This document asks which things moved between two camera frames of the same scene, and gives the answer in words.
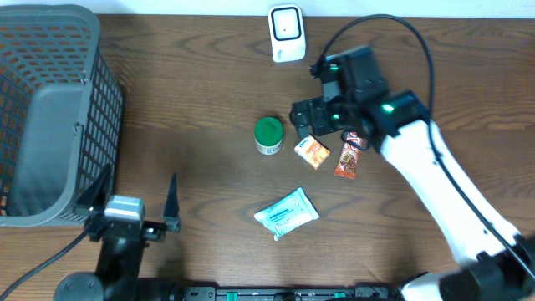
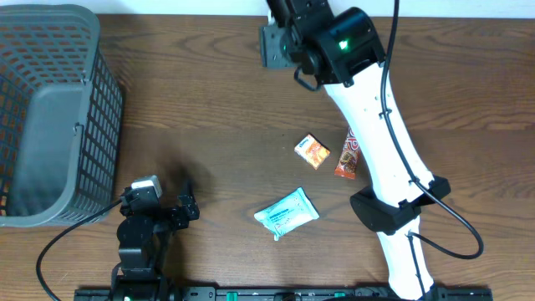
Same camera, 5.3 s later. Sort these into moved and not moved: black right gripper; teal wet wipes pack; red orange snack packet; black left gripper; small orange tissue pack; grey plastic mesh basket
Moved: black right gripper; black left gripper
Not moved: teal wet wipes pack; small orange tissue pack; red orange snack packet; grey plastic mesh basket
